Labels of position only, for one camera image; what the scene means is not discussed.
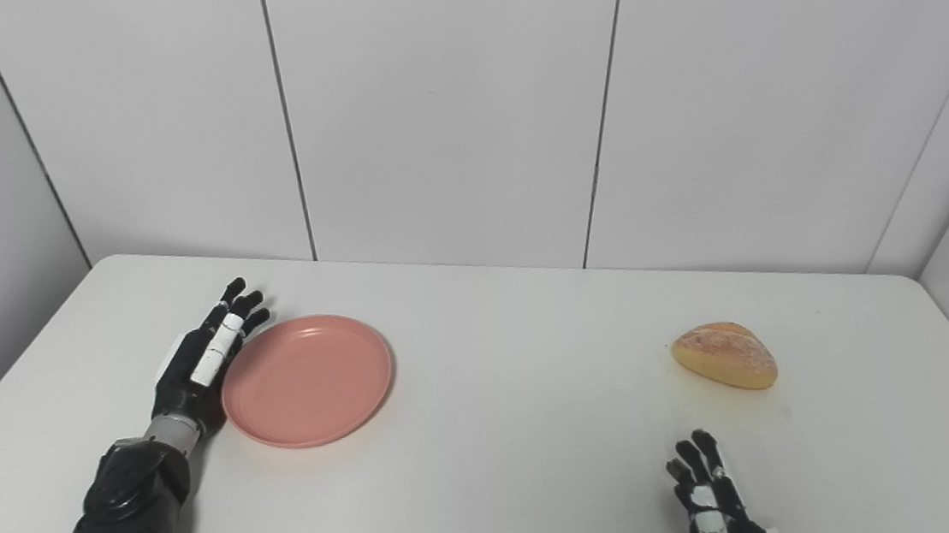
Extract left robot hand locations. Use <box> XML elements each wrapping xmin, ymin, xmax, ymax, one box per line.
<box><xmin>139</xmin><ymin>275</ymin><xmax>282</xmax><ymax>439</ymax></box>

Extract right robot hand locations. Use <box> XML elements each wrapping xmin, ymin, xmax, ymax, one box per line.
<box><xmin>662</xmin><ymin>423</ymin><xmax>782</xmax><ymax>533</ymax></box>

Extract pink plate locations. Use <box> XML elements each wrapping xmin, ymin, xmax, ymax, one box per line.
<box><xmin>215</xmin><ymin>308</ymin><xmax>401</xmax><ymax>456</ymax></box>

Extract bread roll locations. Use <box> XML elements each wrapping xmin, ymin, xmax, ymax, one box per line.
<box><xmin>668</xmin><ymin>317</ymin><xmax>780</xmax><ymax>399</ymax></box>

